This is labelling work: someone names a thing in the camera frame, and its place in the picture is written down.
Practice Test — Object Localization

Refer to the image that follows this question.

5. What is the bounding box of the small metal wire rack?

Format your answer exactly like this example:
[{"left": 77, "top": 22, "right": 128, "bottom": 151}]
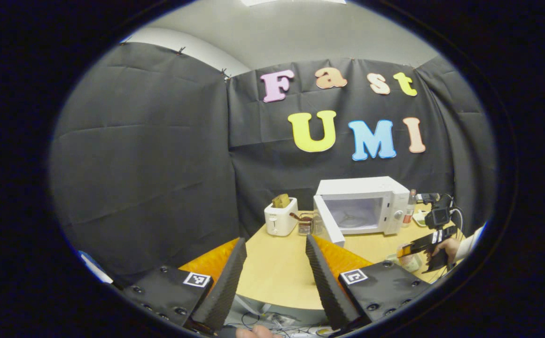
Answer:
[{"left": 289, "top": 212, "right": 318, "bottom": 236}]

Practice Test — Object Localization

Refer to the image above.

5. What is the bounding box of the white toaster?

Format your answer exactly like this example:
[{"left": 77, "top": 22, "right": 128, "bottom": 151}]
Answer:
[{"left": 264, "top": 197, "right": 299, "bottom": 237}]

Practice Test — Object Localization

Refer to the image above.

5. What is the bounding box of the clear red label plastic bottle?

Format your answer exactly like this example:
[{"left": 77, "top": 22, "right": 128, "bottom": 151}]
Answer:
[{"left": 403, "top": 189, "right": 417, "bottom": 229}]

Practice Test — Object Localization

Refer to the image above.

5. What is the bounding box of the white microwave oven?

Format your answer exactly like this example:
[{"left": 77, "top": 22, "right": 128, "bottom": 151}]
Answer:
[{"left": 313, "top": 177, "right": 412, "bottom": 248}]

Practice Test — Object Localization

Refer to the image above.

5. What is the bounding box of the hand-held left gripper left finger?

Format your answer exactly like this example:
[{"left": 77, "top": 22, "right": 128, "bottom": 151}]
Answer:
[{"left": 122, "top": 237, "right": 248, "bottom": 331}]

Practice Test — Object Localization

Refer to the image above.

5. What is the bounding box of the black backdrop cloth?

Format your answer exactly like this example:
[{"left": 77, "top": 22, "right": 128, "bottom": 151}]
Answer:
[{"left": 49, "top": 42, "right": 498, "bottom": 288}]

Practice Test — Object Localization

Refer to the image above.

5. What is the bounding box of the ceiling light panel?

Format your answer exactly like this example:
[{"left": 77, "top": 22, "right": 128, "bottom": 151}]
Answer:
[{"left": 242, "top": 0, "right": 347, "bottom": 7}]

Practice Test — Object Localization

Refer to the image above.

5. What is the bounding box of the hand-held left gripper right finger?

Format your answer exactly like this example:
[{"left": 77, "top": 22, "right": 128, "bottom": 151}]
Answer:
[{"left": 305, "top": 234, "right": 435, "bottom": 331}]

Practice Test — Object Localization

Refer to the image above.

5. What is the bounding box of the bundle of cables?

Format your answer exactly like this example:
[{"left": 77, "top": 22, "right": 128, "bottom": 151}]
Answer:
[{"left": 235, "top": 300, "right": 334, "bottom": 338}]

